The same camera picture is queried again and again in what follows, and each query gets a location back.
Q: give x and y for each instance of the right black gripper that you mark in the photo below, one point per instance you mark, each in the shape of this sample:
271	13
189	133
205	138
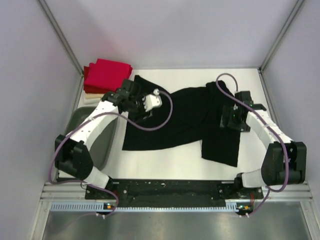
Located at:
228	111

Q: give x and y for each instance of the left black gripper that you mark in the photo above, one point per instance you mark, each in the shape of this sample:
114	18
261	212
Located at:
137	116

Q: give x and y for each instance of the black t shirt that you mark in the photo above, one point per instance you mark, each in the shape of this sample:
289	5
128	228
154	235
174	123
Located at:
193	114

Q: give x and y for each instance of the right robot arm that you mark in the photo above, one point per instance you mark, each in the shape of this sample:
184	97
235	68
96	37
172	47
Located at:
285	159

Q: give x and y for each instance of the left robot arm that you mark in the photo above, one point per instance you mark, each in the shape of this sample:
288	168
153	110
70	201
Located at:
72	151

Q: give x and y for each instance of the folded red t shirt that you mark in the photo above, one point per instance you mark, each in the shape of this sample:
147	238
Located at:
105	76

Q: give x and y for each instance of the folded beige t shirt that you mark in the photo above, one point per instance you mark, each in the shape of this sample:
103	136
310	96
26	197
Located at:
92	98

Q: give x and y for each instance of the grey plastic bin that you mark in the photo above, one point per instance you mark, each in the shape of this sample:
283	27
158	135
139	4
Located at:
101	148

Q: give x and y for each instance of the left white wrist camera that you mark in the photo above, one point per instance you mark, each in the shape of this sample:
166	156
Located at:
152	100

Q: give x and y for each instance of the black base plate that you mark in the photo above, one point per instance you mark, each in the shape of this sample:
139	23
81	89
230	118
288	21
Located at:
179	193

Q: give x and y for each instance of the aluminium front rail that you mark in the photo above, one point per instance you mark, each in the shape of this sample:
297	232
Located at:
71	191

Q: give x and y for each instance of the right aluminium frame post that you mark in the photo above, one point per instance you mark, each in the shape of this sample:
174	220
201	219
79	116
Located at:
282	33

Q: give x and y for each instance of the aluminium frame post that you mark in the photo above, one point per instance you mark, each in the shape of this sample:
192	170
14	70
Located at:
60	35
282	33

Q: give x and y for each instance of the blue slotted cable duct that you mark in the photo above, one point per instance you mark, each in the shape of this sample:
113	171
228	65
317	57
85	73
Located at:
106	207

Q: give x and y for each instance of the left aluminium frame post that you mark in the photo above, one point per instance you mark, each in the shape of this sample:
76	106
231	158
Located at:
60	35

